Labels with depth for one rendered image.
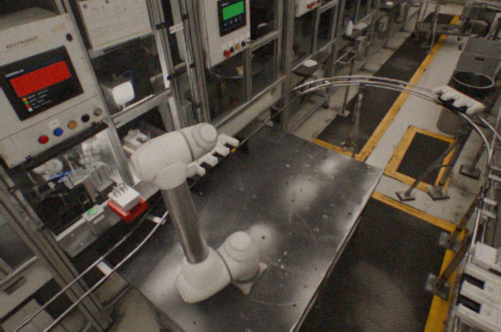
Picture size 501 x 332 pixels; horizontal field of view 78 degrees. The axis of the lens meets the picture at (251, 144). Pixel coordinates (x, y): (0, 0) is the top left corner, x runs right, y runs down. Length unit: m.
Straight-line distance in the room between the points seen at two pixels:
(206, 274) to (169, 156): 0.55
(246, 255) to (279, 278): 0.29
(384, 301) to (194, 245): 1.54
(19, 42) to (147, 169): 0.61
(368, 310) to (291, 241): 0.86
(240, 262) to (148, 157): 0.64
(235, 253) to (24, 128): 0.96
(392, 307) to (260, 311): 1.14
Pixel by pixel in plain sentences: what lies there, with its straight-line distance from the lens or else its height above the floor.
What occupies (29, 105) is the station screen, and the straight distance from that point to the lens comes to 1.39.
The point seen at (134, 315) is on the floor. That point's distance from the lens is 2.47.
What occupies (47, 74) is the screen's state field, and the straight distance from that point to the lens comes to 1.38.
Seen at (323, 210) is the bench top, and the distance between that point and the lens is 1.94.
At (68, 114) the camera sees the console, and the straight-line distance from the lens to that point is 1.48.
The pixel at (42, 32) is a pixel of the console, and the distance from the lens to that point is 1.38.
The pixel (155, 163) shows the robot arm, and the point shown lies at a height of 1.46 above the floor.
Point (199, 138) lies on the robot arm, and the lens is 1.11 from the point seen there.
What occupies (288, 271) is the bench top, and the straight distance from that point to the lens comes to 1.69.
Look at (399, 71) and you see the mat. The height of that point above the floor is 0.01.
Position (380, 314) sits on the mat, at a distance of 2.44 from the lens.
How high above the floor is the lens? 2.15
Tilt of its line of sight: 39 degrees down
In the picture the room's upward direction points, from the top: 2 degrees counter-clockwise
